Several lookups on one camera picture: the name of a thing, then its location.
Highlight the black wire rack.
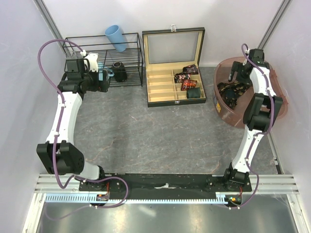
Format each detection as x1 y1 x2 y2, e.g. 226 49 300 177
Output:
66 33 144 87

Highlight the light blue cable duct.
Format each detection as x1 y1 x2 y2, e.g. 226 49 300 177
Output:
45 193 235 204

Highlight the black pink floral rolled tie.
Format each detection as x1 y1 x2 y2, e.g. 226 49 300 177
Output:
174 72 191 83

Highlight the black ceramic jar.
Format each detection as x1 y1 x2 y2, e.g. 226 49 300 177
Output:
112 62 127 83

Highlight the black wooden tie box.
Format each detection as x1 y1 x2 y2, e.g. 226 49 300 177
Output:
142 25 207 107

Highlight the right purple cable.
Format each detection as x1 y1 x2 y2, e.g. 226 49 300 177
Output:
216 43 276 210

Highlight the dark floral necktie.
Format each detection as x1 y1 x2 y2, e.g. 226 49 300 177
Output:
217 81 251 110

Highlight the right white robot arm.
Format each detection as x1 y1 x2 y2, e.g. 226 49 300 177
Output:
219 44 283 191

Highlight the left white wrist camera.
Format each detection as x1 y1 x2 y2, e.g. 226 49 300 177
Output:
84 53 99 72

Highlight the light blue mug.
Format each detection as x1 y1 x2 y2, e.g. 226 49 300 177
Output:
98 62 114 78

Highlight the blue plastic cup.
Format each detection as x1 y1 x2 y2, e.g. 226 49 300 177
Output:
105 25 127 52

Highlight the red patterned rolled tie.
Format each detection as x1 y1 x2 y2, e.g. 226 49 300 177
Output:
181 79 197 91

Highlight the dark pink patterned rolled tie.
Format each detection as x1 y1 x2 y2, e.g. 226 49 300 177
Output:
183 64 199 75

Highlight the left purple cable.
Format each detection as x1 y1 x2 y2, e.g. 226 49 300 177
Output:
36 39 129 220

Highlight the dark green rolled tie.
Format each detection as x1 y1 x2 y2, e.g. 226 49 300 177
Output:
186 87 201 99

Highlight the purple cable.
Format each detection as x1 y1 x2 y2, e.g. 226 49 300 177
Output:
36 39 129 220
216 43 276 210

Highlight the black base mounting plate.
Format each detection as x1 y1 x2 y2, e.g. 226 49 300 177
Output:
79 173 252 199

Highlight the pink transparent plastic tub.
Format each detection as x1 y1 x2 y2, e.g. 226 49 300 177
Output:
213 57 288 129

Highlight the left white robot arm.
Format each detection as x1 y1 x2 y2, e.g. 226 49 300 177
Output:
36 53 107 191

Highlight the clear glass cup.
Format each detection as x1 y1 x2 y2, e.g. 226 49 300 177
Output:
66 51 78 60

